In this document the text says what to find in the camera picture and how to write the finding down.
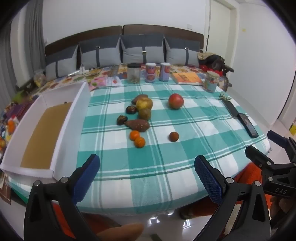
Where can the clear jar with printed label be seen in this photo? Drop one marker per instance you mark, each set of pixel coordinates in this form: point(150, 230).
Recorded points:
point(211, 81)

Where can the yellow box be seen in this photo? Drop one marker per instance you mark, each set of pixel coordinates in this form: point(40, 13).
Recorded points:
point(293, 129)

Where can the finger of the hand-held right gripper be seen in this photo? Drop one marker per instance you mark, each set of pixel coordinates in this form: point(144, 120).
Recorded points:
point(278, 139)
point(257, 156)

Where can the brownish green fruit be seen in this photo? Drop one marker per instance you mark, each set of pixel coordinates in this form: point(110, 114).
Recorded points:
point(145, 114)

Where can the white door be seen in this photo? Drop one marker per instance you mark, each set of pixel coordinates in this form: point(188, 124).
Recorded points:
point(219, 23)

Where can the dark round fruit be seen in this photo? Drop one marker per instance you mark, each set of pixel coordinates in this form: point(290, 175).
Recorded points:
point(130, 109)

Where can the clear jar with black lid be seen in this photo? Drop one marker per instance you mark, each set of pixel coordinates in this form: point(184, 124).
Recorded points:
point(133, 74)

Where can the striped hair clip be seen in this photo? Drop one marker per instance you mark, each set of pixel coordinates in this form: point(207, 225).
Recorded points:
point(224, 96)

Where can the white snack packet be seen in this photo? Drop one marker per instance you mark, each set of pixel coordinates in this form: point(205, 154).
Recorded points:
point(113, 81)

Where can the orange packet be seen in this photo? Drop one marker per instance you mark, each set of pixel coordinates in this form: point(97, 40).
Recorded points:
point(10, 125)

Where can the reddish brown passion fruit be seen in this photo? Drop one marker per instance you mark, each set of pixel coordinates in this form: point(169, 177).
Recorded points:
point(174, 136)

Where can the brown headboard panel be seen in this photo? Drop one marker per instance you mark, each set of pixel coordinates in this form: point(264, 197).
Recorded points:
point(92, 34)
point(161, 29)

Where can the orange book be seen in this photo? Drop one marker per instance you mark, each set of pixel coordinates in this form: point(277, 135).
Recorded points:
point(186, 78)

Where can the person's left hand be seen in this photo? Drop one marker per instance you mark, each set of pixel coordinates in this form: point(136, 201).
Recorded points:
point(120, 231)

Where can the person's right hand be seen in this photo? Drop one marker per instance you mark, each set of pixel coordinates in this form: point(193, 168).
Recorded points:
point(281, 206)

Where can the green white plaid cloth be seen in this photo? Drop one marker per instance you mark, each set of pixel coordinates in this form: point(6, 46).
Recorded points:
point(161, 162)

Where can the dark bag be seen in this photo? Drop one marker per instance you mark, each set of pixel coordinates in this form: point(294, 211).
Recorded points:
point(215, 60)

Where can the white box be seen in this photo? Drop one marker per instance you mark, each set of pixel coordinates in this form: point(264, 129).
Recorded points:
point(69, 129)

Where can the blue and orange labelled can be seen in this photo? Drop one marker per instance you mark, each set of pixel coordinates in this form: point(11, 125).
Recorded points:
point(164, 72)

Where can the orange tangerine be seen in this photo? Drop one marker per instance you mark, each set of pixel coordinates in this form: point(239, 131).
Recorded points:
point(134, 135)
point(140, 142)

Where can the dark wooden chair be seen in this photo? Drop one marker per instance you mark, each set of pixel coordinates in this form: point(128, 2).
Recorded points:
point(24, 86)

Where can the black phone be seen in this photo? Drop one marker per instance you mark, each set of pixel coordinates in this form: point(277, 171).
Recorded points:
point(230, 109)

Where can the pink snack packet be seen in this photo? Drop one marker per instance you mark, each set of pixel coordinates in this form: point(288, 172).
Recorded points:
point(98, 83)

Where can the clear bag of snacks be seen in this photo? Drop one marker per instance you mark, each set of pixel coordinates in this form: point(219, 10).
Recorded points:
point(39, 78)

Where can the white charger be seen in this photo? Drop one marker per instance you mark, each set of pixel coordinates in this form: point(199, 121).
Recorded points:
point(82, 69)

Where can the yellow apple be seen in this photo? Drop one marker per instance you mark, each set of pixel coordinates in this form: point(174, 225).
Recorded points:
point(144, 103)

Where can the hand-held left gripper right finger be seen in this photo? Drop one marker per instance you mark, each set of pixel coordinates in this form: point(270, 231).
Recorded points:
point(208, 180)

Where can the grey pillow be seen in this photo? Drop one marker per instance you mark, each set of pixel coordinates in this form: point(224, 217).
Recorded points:
point(61, 62)
point(182, 54)
point(99, 54)
point(142, 49)

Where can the small brown sweet potato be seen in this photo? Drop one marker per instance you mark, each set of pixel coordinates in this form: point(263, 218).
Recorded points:
point(138, 97)

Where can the grey curtain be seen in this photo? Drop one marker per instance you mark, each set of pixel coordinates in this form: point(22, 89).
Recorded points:
point(34, 34)

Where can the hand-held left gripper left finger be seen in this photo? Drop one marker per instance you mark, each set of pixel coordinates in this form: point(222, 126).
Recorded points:
point(89, 172)

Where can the dark brown small fruit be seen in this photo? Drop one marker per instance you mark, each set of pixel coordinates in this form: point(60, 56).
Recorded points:
point(121, 119)

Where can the large brown sweet potato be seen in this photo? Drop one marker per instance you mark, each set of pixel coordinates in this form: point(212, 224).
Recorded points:
point(138, 125)

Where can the red apple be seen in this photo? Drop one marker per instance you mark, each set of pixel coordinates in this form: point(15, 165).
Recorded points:
point(175, 101)

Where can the black smartphone with lit screen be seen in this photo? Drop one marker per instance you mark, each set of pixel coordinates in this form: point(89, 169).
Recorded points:
point(248, 125)

